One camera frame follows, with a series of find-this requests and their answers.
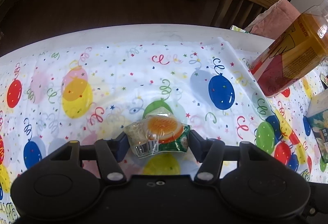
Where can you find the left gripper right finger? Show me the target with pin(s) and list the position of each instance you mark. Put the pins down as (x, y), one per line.
(210, 153)

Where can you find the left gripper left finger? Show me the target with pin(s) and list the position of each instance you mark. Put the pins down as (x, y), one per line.
(109, 153)

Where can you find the burger gummy packet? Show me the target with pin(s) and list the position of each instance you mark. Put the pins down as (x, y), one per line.
(159, 131)

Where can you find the balloon pattern tablecloth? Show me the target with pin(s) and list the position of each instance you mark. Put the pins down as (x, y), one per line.
(61, 95)

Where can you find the teal tissue pack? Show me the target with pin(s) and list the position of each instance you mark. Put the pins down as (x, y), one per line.
(317, 116)

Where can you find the orange juice bottle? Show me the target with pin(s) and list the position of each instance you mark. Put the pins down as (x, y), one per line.
(300, 48)

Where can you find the pink cloth on chair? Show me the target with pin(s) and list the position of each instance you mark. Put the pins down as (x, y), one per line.
(274, 21)

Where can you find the wooden chair far side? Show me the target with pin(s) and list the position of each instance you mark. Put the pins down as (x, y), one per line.
(239, 12)

